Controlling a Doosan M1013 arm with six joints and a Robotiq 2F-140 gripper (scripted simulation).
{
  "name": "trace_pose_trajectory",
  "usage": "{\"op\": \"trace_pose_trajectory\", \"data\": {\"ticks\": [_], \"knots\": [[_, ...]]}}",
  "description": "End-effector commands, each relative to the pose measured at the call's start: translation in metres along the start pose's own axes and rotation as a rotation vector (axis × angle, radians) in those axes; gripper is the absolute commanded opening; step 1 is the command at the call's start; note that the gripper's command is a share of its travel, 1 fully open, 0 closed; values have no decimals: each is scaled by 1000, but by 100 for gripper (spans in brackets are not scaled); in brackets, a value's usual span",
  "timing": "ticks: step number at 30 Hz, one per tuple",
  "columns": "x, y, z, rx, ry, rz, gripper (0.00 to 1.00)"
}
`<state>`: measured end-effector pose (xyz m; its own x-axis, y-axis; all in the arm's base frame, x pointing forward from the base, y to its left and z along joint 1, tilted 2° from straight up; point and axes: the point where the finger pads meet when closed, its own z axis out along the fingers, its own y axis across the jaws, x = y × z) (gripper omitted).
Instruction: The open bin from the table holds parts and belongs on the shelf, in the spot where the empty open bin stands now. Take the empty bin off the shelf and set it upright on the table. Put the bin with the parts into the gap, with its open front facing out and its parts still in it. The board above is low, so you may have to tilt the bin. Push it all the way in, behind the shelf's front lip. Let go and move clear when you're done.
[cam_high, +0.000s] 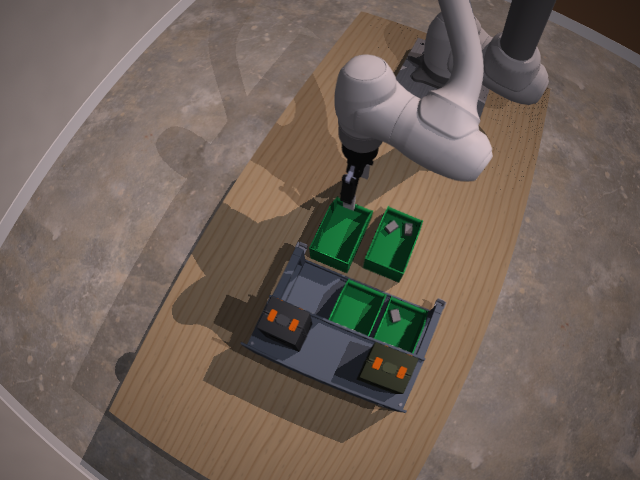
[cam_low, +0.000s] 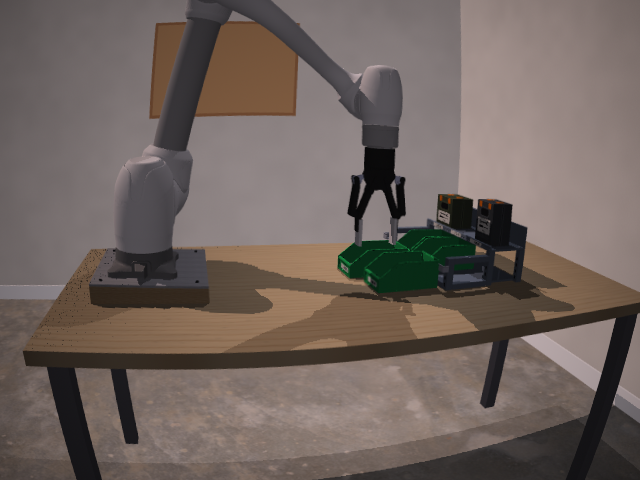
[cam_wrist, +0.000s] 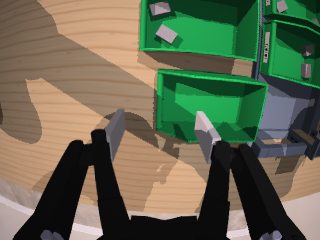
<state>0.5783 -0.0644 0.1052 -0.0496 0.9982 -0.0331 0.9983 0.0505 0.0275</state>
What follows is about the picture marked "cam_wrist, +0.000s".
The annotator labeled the grey metal shelf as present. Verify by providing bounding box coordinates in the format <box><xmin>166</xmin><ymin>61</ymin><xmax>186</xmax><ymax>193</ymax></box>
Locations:
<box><xmin>244</xmin><ymin>0</ymin><xmax>320</xmax><ymax>161</ymax></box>

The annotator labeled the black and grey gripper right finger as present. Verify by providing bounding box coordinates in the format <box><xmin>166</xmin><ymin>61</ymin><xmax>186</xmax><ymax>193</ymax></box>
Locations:
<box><xmin>194</xmin><ymin>111</ymin><xmax>307</xmax><ymax>240</ymax></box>

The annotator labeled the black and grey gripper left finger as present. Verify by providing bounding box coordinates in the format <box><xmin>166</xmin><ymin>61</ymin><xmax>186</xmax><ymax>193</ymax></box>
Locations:
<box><xmin>12</xmin><ymin>109</ymin><xmax>137</xmax><ymax>240</ymax></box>

